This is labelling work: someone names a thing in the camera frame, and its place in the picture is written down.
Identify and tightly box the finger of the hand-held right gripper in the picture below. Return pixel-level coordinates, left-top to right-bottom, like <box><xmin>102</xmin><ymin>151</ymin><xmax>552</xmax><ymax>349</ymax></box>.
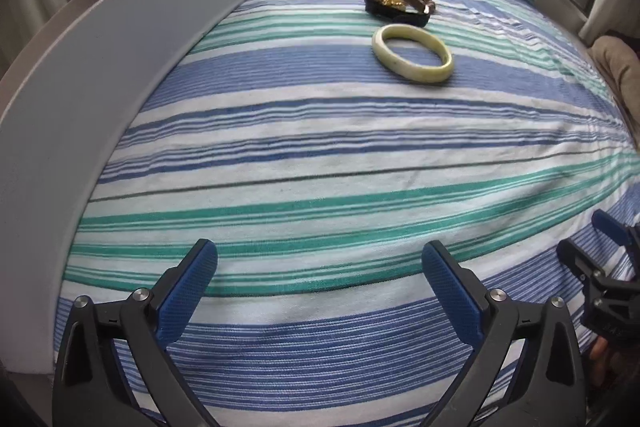
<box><xmin>591</xmin><ymin>209</ymin><xmax>640</xmax><ymax>259</ymax></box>
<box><xmin>556</xmin><ymin>239</ymin><xmax>610</xmax><ymax>294</ymax></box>

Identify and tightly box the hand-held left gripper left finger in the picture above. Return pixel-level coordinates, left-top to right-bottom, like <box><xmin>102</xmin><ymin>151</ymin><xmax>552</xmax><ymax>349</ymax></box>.
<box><xmin>51</xmin><ymin>238</ymin><xmax>219</xmax><ymax>427</ymax></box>

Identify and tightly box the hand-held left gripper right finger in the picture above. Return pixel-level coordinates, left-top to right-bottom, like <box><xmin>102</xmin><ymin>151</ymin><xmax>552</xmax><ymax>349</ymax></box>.
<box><xmin>421</xmin><ymin>241</ymin><xmax>588</xmax><ymax>427</ymax></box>

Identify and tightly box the white cardboard box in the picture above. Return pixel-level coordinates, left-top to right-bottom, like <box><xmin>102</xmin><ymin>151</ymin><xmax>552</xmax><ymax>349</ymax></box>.
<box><xmin>0</xmin><ymin>0</ymin><xmax>257</xmax><ymax>376</ymax></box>

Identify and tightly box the cream jade bangle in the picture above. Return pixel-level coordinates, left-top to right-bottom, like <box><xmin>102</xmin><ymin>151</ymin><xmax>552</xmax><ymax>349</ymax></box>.
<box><xmin>371</xmin><ymin>24</ymin><xmax>455</xmax><ymax>84</ymax></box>

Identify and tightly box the black band bracelet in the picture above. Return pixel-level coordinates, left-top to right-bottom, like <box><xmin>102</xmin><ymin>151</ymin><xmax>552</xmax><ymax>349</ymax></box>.
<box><xmin>363</xmin><ymin>0</ymin><xmax>432</xmax><ymax>28</ymax></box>

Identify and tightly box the person's right hand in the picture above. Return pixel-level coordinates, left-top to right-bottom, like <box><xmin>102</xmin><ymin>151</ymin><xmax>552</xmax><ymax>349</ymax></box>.
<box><xmin>586</xmin><ymin>336</ymin><xmax>640</xmax><ymax>390</ymax></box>

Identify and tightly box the beige cushion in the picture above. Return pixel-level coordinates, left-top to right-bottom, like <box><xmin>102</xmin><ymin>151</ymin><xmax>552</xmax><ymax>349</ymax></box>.
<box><xmin>586</xmin><ymin>35</ymin><xmax>640</xmax><ymax>134</ymax></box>

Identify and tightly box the striped bed sheet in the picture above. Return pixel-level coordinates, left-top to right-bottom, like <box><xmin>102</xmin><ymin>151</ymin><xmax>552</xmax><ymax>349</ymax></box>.
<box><xmin>52</xmin><ymin>0</ymin><xmax>640</xmax><ymax>427</ymax></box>

